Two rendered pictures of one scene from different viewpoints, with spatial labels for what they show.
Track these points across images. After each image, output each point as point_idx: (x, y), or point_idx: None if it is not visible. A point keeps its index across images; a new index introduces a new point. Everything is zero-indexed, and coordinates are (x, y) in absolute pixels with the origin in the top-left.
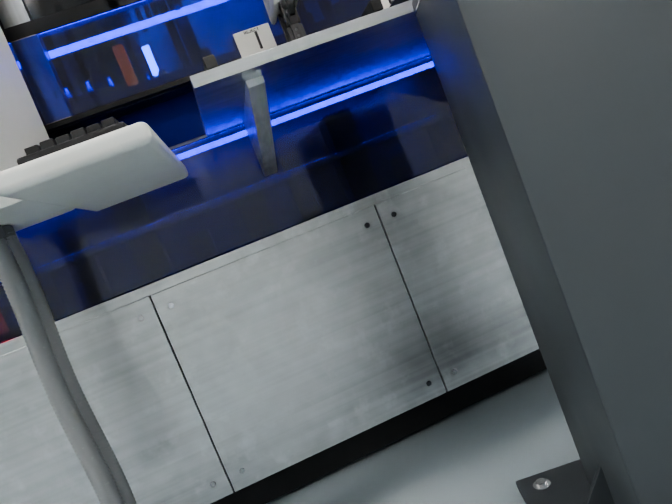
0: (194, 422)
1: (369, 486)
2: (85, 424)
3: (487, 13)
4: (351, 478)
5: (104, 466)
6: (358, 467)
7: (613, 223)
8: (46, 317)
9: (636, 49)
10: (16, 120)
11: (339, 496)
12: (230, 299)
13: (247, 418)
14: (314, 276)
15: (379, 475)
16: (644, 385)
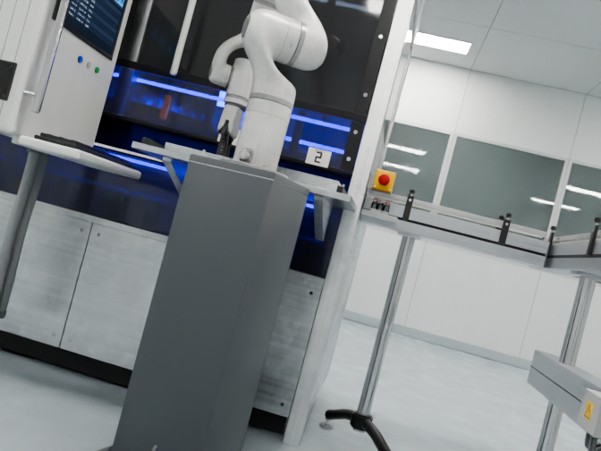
0: (67, 298)
1: (114, 396)
2: (11, 253)
3: (187, 195)
4: (114, 390)
5: (4, 276)
6: (125, 390)
7: (177, 304)
8: (32, 197)
9: (223, 245)
10: (78, 109)
11: (98, 390)
12: (126, 252)
13: (90, 317)
14: None
15: (124, 397)
16: (148, 375)
